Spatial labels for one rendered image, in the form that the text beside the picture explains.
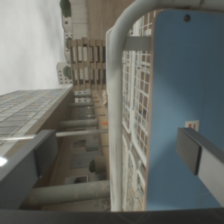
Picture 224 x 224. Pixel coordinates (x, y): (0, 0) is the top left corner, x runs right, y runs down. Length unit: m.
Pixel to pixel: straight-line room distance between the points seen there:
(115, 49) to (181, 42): 0.10
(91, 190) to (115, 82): 5.86
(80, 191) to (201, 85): 5.89
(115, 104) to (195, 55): 0.14
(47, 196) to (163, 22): 6.14
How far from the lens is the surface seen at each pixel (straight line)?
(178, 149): 0.17
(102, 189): 6.05
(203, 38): 0.28
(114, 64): 0.22
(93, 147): 6.62
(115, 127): 0.24
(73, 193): 6.08
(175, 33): 0.26
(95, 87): 4.02
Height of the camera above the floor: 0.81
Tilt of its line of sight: 9 degrees down
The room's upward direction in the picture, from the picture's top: 94 degrees counter-clockwise
